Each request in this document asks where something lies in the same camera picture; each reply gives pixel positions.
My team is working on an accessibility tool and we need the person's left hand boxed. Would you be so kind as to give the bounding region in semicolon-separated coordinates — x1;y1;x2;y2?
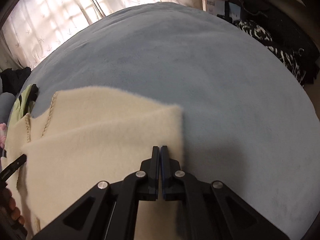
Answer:
0;186;26;227

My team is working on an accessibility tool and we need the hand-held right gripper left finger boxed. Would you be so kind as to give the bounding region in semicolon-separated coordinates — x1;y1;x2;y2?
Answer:
32;146;160;240

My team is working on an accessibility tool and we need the cream fleece garment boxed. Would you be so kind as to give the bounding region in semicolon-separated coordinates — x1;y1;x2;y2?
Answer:
0;86;186;240

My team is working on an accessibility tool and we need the light green folded garment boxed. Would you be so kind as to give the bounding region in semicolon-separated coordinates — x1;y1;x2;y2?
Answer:
12;84;39;121

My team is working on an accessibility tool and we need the white patterned curtain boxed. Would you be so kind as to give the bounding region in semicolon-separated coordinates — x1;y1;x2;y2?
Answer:
0;0;203;71

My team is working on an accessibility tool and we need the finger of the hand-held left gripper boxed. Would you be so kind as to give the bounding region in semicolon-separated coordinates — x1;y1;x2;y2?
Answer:
0;154;27;182

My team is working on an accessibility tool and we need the blue-grey bed blanket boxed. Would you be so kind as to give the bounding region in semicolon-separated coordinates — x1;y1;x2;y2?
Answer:
5;2;319;240

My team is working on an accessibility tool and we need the black and white patterned cloth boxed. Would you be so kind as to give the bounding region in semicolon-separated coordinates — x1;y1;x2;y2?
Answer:
235;19;308;85

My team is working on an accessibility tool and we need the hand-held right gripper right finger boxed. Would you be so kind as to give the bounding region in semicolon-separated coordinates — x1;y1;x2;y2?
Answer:
161;145;290;240

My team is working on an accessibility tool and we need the dark cloth pile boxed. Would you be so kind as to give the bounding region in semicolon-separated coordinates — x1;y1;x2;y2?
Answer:
210;0;320;87

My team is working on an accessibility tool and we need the white paper sign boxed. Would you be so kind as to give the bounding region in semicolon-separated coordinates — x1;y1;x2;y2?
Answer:
205;0;226;16

